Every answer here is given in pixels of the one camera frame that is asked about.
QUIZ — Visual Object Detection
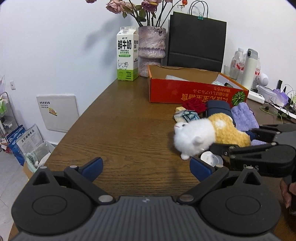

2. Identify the white yellow plush toy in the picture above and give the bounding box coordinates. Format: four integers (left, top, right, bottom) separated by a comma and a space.
174, 113, 251, 160

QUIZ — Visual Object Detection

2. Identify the blue snack wrapper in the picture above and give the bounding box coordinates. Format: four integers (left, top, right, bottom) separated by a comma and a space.
174, 110, 200, 123

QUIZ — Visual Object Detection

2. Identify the white round jar lid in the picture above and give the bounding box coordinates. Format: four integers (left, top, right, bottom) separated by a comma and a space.
200, 151, 223, 167

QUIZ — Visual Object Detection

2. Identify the person hand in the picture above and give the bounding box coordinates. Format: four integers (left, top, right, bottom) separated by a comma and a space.
280, 179, 295, 208

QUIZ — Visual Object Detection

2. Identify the purple knitted cloth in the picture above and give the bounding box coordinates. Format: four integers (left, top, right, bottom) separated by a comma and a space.
231, 102, 259, 131

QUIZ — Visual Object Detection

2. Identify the navy blue case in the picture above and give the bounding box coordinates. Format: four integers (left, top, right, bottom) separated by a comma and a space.
205, 100, 236, 126

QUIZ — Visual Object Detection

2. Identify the red fabric flower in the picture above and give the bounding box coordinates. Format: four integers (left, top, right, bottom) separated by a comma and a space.
182, 99, 207, 114

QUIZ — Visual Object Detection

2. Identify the white thermos bottle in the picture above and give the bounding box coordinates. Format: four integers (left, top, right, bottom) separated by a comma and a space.
241, 49, 258, 90

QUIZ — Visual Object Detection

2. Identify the bag of papers on floor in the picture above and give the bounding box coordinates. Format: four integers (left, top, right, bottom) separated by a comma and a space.
6, 124, 55, 173

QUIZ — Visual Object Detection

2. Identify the clear plastic water bottle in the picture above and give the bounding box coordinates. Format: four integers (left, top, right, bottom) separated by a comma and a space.
229, 48, 244, 80

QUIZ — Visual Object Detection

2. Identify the clear glass cup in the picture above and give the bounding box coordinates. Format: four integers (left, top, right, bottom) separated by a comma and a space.
223, 65, 230, 76

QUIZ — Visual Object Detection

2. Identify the orange cardboard box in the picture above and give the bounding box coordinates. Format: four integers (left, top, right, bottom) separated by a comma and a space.
147, 65, 249, 107

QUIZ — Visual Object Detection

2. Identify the black paper shopping bag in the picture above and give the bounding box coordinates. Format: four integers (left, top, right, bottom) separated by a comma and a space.
167, 1, 227, 72

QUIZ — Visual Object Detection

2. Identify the teal binder clip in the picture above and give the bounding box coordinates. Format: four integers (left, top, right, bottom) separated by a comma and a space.
198, 13, 204, 20

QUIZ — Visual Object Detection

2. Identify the purple ceramic vase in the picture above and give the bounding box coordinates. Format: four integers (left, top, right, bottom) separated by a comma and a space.
138, 26, 166, 77

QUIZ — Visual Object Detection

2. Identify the white green milk carton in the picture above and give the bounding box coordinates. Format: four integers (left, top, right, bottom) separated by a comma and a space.
116, 27, 139, 81

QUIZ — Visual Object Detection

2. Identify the dried rose bouquet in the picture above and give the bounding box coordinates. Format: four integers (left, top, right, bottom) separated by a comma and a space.
85, 0, 189, 28

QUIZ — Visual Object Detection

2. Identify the white wall panel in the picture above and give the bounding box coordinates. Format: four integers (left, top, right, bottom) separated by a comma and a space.
37, 95, 80, 133

